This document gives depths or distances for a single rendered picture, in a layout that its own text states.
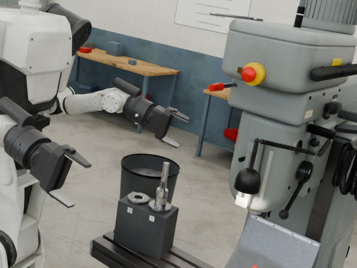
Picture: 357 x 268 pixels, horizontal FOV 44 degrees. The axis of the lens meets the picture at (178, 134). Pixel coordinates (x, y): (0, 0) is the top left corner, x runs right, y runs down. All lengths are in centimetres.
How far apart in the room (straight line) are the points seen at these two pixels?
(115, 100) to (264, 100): 50
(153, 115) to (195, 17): 517
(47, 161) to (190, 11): 573
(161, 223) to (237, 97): 65
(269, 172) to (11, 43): 82
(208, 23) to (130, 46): 149
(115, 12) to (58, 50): 621
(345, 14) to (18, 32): 99
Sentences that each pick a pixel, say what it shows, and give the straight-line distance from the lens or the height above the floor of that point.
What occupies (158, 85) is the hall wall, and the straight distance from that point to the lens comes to 699.
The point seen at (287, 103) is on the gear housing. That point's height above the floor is 169.
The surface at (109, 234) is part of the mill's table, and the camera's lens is 195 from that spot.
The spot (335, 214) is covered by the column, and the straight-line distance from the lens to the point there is 187.
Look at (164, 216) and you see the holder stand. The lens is 174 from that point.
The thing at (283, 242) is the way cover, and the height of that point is 104.
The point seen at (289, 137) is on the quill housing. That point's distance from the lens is 134.
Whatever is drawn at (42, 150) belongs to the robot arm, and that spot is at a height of 155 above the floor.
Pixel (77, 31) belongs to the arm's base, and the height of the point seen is 176.
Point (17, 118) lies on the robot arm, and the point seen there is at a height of 160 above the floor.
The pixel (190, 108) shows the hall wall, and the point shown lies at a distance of 667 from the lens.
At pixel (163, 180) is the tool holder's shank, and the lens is 174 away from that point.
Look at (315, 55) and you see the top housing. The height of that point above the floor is 183.
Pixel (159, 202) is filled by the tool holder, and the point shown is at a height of 115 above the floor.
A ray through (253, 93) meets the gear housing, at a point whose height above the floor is 169.
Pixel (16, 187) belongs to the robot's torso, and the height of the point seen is 129.
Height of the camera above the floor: 192
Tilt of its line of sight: 17 degrees down
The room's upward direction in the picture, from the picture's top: 9 degrees clockwise
